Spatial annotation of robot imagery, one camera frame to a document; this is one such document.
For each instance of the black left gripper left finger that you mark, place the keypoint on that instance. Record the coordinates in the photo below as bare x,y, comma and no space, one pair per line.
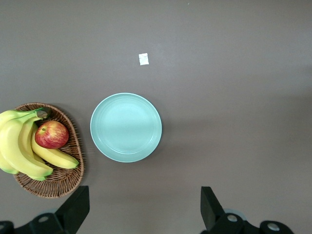
73,209

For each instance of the brown wicker basket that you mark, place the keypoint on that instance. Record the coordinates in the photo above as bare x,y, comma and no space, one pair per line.
61,183

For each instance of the red yellow apple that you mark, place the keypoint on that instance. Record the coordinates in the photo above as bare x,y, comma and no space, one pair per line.
52,134

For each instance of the small square tape piece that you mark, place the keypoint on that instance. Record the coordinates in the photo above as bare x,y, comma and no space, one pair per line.
143,59

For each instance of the yellow banana bunch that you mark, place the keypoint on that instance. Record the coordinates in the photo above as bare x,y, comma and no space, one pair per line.
14,142

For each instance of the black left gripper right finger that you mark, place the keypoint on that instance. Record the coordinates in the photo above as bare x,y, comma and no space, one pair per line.
210,207

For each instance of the pale green round plate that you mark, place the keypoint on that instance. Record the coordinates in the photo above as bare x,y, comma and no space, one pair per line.
125,127

